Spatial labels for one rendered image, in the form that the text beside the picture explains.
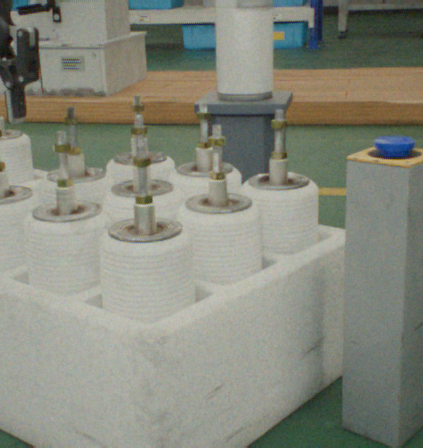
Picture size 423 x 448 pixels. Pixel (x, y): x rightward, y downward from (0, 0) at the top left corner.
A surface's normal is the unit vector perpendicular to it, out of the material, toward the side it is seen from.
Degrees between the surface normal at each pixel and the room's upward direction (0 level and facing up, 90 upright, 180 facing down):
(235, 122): 90
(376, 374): 90
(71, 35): 90
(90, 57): 90
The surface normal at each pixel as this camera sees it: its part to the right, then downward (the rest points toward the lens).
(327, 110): -0.19, 0.30
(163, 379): 0.77, 0.17
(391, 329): -0.64, 0.25
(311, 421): -0.03, -0.95
